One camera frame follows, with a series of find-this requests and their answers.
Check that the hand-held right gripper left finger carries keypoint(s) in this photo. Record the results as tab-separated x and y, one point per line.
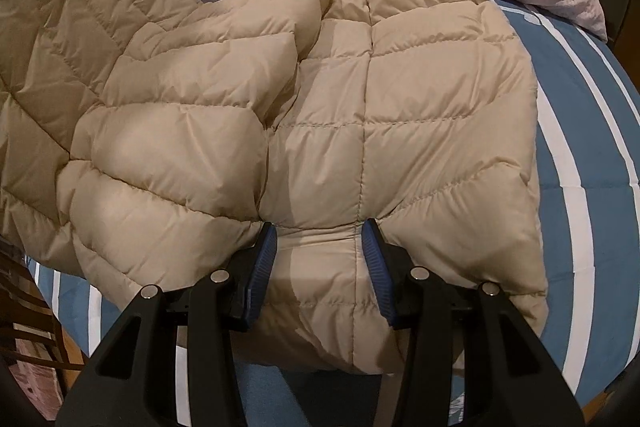
260	277

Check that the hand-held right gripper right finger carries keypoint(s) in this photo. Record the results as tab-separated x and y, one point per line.
377	277

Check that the dark wooden frame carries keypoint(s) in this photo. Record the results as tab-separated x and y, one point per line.
30	317

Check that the beige puffer jacket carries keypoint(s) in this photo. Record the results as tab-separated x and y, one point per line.
320	132

